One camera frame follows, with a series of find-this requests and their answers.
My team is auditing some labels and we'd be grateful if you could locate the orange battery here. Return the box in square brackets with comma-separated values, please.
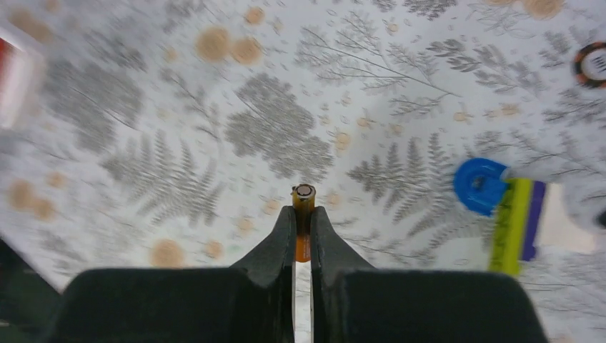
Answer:
[292, 184, 316, 263]

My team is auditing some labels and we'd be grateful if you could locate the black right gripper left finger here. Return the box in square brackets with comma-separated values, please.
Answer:
[47, 206, 296, 342]

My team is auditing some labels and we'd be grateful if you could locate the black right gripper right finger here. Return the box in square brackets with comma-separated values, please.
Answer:
[311, 207, 547, 343]

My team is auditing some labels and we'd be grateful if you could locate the floral table mat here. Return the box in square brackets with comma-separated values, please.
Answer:
[0, 0, 606, 343]

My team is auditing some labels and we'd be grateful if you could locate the green lego brick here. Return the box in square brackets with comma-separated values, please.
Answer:
[488, 178, 534, 277]

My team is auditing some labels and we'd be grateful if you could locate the white red remote control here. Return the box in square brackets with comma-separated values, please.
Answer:
[1, 19, 46, 130]

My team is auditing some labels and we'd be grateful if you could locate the white purple block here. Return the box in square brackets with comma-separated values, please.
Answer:
[520, 181, 597, 262]

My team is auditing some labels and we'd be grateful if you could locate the blue plastic ring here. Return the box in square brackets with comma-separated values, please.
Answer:
[453, 158, 511, 218]

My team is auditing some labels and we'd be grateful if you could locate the poker chip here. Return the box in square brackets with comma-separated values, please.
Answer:
[572, 41, 605, 89]

